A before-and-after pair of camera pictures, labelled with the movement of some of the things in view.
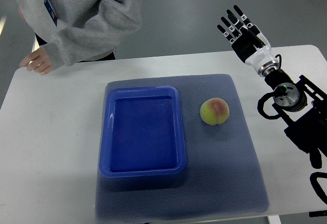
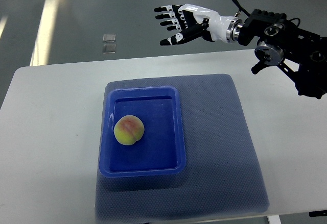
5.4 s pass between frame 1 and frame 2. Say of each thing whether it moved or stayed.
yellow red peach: moved
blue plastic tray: stayed
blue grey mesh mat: stayed
